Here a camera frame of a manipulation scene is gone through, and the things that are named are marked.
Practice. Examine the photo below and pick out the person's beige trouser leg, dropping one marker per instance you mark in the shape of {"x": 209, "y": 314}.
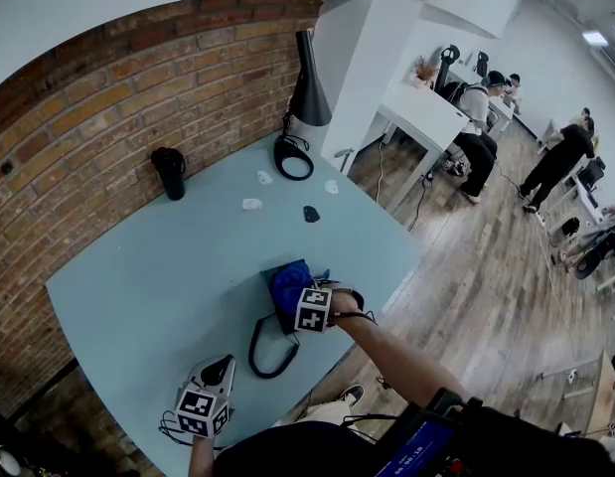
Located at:
{"x": 327, "y": 410}

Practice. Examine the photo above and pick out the large white office desk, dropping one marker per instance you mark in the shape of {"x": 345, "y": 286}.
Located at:
{"x": 421, "y": 110}

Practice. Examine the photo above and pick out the small white plastic piece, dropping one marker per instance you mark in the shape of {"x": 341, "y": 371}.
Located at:
{"x": 263, "y": 177}
{"x": 251, "y": 205}
{"x": 331, "y": 187}

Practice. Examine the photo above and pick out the black tumbler bottle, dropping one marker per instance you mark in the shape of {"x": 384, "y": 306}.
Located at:
{"x": 174, "y": 184}

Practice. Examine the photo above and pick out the grey metal bracket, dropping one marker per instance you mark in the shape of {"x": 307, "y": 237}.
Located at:
{"x": 344, "y": 153}

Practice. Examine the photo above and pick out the black desk lamp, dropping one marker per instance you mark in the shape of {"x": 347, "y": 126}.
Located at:
{"x": 309, "y": 102}

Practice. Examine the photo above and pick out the blue cloth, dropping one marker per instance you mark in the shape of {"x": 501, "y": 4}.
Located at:
{"x": 289, "y": 283}

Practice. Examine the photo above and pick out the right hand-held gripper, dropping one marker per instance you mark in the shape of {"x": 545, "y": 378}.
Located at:
{"x": 312, "y": 316}

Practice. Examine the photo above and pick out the dried potted plant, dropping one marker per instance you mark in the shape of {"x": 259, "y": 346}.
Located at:
{"x": 425, "y": 70}

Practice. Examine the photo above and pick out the rectangular ceiling light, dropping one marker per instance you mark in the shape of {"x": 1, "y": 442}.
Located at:
{"x": 595, "y": 38}

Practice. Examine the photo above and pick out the black chest-mounted screen device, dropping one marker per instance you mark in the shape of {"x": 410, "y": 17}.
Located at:
{"x": 416, "y": 452}

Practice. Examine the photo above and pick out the person's left forearm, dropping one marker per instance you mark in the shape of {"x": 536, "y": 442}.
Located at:
{"x": 201, "y": 457}

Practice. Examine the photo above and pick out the round white object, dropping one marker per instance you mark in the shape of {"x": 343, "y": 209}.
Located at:
{"x": 6, "y": 461}

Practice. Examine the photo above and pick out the black bag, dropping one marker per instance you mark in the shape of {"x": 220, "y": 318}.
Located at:
{"x": 570, "y": 226}

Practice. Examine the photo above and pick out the white power strip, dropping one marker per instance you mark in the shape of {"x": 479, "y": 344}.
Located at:
{"x": 539, "y": 218}

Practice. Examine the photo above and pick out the person's right hand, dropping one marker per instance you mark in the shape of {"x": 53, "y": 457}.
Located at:
{"x": 344, "y": 303}

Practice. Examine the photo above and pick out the tall black office chair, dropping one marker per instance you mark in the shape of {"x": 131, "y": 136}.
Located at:
{"x": 448, "y": 55}

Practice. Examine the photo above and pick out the light wooden desk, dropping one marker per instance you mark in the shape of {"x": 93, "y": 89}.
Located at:
{"x": 605, "y": 395}

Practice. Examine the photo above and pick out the person's black shirt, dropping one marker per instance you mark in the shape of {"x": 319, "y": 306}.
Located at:
{"x": 297, "y": 452}

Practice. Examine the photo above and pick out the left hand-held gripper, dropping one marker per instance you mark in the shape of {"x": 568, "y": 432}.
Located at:
{"x": 195, "y": 405}

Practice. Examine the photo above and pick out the person's right forearm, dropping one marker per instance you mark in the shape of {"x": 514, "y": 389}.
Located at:
{"x": 391, "y": 356}

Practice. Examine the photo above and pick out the small black plastic piece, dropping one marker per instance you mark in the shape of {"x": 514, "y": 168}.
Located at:
{"x": 311, "y": 214}

